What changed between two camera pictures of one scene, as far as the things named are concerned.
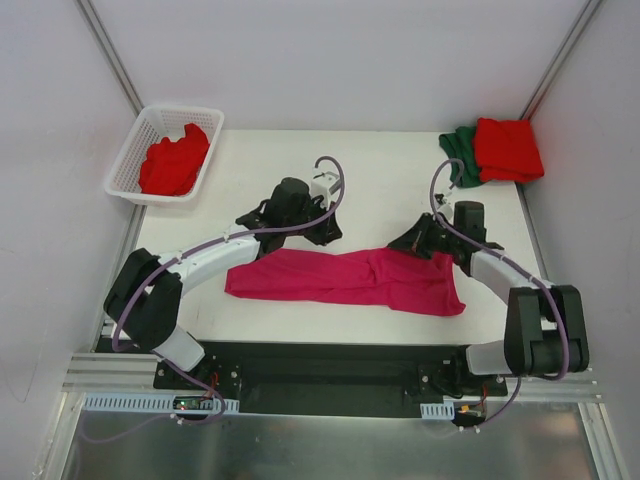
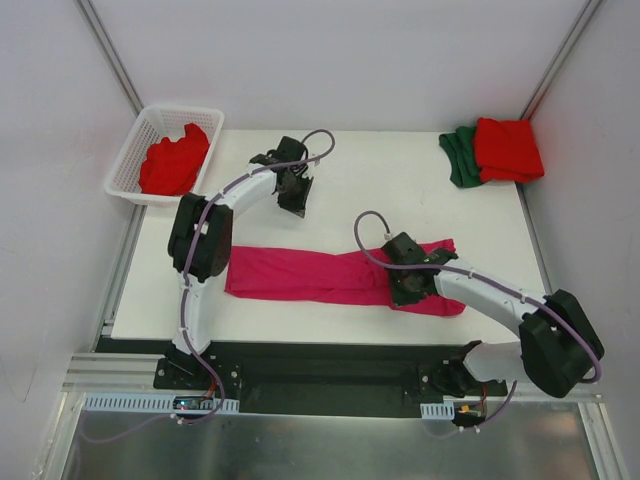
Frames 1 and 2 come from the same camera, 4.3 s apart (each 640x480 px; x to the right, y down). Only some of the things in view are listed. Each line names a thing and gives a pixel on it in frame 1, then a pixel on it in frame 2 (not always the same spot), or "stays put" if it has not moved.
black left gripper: (320, 226) -> (293, 193)
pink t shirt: (405, 281) stays put
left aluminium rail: (118, 373) stays put
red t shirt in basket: (172, 167) stays put
